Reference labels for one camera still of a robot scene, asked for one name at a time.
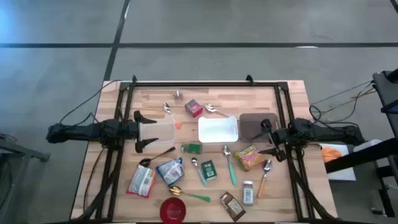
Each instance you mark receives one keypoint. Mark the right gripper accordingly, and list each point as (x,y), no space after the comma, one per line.
(282,136)

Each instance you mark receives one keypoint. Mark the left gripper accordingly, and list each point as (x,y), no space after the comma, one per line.
(129,130)

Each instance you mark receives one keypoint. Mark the clear plastic bin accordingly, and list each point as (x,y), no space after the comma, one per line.
(155,133)

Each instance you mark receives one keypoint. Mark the yellow ramen noodle packet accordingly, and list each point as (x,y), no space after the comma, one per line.
(249,157)

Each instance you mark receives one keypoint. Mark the black spoon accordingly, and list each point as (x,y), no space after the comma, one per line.
(145,161)

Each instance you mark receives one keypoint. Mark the red and white noodle packet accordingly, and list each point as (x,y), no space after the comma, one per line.
(141,181)

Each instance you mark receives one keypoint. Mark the blue and white snack packet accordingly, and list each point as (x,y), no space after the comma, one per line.
(170,171)

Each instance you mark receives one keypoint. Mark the white-capped spice jar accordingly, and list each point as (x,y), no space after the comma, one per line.
(247,193)

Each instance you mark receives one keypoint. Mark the brown packet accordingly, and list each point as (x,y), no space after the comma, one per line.
(232,206)

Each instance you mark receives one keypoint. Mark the red bowl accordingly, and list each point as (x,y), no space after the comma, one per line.
(173,211)

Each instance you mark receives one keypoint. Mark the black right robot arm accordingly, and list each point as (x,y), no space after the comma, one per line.
(326,132)

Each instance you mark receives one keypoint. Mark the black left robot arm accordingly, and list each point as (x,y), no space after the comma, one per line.
(81,130)

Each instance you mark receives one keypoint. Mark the small glass jar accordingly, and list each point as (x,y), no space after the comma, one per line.
(178,95)

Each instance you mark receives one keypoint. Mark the white plastic bin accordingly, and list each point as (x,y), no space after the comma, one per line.
(217,129)

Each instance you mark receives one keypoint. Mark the red spice box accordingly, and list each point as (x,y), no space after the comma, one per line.
(193,108)

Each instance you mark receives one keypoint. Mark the orange object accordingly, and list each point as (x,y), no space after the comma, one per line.
(331,154)

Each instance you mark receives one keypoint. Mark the all-silver metal spoon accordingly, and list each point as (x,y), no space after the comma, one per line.
(211,108)

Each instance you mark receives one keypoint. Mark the green spice tin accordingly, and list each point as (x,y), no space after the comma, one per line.
(208,170)

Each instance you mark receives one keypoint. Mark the white paper sheet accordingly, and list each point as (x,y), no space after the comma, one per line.
(342,174)

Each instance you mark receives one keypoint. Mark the white box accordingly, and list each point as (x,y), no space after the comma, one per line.
(367,145)

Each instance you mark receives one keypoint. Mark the grey side table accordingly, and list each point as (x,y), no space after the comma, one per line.
(18,149)

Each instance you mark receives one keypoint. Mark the black equipment cart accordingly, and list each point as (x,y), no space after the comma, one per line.
(385,90)

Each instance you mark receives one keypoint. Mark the small black device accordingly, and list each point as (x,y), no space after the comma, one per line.
(377,211)

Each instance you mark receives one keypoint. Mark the black metal frame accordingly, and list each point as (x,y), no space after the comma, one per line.
(202,84)

